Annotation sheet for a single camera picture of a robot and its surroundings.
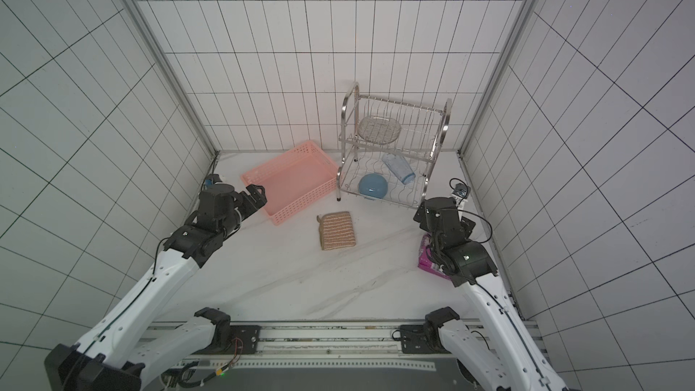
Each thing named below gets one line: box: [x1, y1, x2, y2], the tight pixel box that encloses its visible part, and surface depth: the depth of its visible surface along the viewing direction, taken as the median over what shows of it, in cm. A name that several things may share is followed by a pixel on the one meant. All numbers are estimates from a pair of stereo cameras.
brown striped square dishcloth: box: [316, 210, 356, 251], surface depth 94 cm
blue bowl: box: [358, 172, 389, 200], surface depth 102 cm
